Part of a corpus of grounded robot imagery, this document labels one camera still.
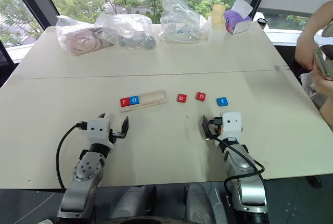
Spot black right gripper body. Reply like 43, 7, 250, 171
207, 124, 224, 140

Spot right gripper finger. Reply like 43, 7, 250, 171
199, 115, 212, 140

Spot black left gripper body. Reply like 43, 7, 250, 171
109, 129, 125, 145

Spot red letter tile o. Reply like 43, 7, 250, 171
195, 91, 208, 103

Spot striped tan item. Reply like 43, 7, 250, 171
313, 45, 333, 80

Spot wooden letter tray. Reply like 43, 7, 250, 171
119, 90, 169, 113

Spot person bare hand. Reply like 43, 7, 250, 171
313, 62, 333, 97

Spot plastic bag with pink cloth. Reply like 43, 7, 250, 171
55, 15, 116, 56

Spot plastic bag with grey item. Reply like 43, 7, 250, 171
95, 13, 157, 51

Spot plastic bottle yellow cap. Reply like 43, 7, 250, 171
207, 4, 227, 43

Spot purple and white carton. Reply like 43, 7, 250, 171
223, 0, 253, 35

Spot black shoe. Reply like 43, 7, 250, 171
306, 175, 324, 189

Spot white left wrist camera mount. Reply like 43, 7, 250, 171
86, 118, 115, 150

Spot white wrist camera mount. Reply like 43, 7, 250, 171
222, 111, 242, 145
86, 118, 115, 150

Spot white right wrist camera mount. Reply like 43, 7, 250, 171
222, 111, 242, 145

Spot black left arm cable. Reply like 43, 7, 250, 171
55, 121, 88, 190

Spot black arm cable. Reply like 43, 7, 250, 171
55, 121, 88, 190
208, 117, 265, 196

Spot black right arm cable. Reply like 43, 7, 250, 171
208, 117, 265, 196

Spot plastic bag with white cable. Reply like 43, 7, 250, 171
159, 0, 210, 44

